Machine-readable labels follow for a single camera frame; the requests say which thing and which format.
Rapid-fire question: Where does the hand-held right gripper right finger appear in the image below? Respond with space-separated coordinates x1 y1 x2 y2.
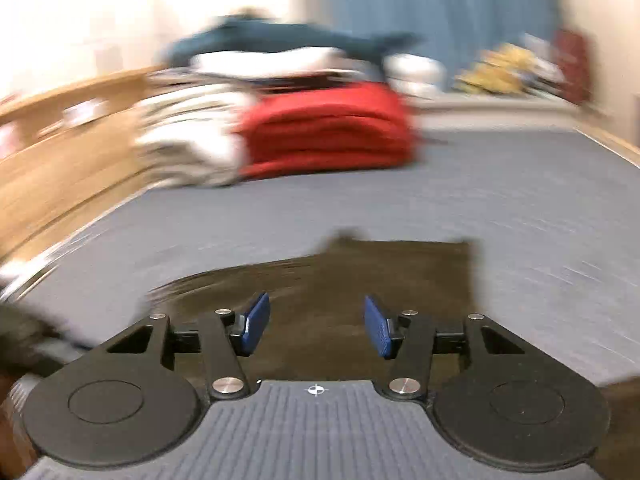
363 294 527 402

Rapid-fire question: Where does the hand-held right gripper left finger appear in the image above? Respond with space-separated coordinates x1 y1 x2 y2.
102 292 271 402

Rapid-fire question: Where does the olive green knitted blanket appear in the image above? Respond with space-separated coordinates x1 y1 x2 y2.
145 232 484 383

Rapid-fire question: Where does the grey blue bed mattress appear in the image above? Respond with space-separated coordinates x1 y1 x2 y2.
10 127 640 391

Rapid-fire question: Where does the white striped folded bedding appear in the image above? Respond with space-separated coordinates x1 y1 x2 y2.
134 82 251 188

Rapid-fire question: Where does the red folded blanket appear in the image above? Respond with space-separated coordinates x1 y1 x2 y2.
235 81 418 180

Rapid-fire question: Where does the white pillow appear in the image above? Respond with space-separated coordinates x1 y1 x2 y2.
387 54 447 98

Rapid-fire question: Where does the white folded cloth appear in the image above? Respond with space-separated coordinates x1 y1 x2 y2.
191 46 387 82

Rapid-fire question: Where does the teal cloth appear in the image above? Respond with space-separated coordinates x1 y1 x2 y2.
164 14 427 70

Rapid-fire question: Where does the pile of yellow items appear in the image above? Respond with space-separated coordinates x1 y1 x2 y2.
454 40 567 97

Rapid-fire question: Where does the blue curtain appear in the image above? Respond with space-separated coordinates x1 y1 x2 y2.
319 0 558 92

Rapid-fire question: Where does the dark red object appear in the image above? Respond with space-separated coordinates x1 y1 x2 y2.
554 29 595 107

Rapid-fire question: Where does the wooden bed frame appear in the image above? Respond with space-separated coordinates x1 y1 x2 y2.
0 64 171 263

